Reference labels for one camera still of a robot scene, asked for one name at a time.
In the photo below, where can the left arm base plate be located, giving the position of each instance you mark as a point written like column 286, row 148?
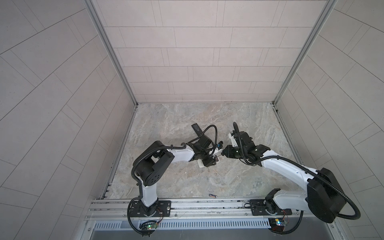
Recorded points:
column 150, row 208

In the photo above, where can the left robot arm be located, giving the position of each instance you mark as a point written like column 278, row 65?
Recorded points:
column 150, row 166

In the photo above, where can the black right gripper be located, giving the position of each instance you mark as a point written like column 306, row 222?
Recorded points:
column 228, row 149

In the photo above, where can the right circuit board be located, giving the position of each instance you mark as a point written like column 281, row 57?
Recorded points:
column 277, row 224

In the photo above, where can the aluminium corner post left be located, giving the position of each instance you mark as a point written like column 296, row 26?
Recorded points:
column 89, row 5

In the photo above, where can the black remote control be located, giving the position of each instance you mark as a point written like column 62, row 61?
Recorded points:
column 197, row 129

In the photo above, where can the red white remote control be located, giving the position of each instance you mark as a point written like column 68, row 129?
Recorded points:
column 208, row 162

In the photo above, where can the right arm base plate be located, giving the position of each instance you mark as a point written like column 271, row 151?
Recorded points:
column 262, row 207

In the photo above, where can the aluminium corner post right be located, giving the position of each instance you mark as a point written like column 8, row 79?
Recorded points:
column 324, row 14

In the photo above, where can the left circuit board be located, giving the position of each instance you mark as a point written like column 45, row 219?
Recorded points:
column 149, row 225

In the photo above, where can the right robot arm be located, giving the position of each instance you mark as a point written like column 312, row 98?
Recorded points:
column 320, row 191

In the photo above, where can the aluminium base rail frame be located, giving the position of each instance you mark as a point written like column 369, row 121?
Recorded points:
column 190, row 208

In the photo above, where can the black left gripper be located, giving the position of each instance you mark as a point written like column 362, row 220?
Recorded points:
column 210, row 162

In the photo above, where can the circuit board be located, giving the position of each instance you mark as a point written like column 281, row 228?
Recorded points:
column 149, row 225
column 277, row 224

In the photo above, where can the aluminium corner post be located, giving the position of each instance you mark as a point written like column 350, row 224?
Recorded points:
column 89, row 5
column 324, row 14

